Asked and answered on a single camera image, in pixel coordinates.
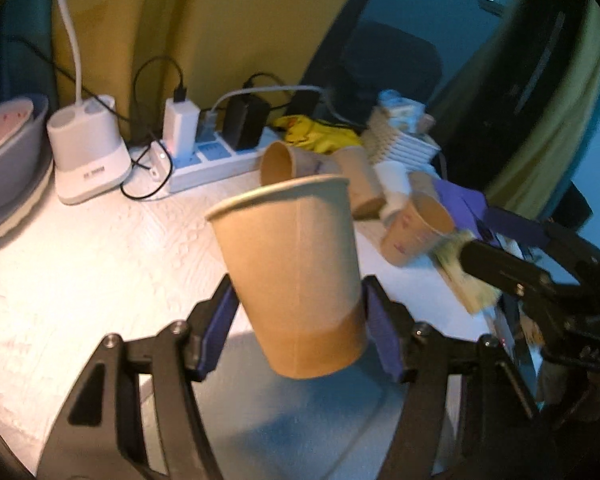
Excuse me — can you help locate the plain brown paper cup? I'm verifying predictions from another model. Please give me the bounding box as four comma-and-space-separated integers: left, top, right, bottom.
206, 174, 367, 379

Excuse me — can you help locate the tilted printed paper cup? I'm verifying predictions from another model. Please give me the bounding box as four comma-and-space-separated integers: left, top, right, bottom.
380, 192, 455, 266

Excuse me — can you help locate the white small cup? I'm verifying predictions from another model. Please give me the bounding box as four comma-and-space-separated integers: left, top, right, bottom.
374, 160, 411, 226

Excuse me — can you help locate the lying brown paper cup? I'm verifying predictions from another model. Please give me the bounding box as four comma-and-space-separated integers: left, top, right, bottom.
332, 146, 386, 219

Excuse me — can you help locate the lying printed paper cup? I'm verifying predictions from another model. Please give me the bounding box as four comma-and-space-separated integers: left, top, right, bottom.
260, 141, 340, 185

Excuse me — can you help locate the green patterned packet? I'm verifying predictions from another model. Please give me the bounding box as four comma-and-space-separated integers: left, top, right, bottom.
429, 230, 502, 315

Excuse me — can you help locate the purple cloth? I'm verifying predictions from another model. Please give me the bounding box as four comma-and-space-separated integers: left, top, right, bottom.
434, 179, 550, 248

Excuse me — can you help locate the white ribbed box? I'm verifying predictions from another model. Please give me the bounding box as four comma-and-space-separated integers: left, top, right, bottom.
361, 90, 440, 168

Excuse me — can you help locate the white scalloped plate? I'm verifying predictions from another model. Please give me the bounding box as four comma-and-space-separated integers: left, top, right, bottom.
0, 144, 54, 238

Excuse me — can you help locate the yellow plastic bag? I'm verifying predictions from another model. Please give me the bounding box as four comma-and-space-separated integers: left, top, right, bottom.
271, 115, 362, 155

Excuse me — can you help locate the dark chair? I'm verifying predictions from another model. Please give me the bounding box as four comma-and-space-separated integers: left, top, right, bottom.
328, 21, 442, 125

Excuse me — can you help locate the white power strip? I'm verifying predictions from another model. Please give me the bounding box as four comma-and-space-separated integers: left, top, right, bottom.
123, 128, 278, 200

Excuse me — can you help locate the grey bowl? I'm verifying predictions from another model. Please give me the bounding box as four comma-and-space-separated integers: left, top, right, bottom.
0, 93, 48, 208

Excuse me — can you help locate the white lamp base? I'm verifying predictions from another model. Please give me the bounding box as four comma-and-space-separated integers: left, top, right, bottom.
46, 0, 132, 205

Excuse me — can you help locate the black plug adapter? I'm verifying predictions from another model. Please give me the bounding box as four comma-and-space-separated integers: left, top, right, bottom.
221, 94, 272, 152

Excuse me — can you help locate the white plug adapter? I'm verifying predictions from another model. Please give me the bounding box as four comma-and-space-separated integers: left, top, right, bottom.
162, 98, 200, 160

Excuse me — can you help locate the white cable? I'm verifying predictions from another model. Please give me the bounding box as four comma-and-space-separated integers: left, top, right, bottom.
209, 84, 366, 129

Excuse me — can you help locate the black cable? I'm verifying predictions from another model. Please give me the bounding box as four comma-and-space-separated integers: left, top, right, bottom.
9, 34, 187, 202

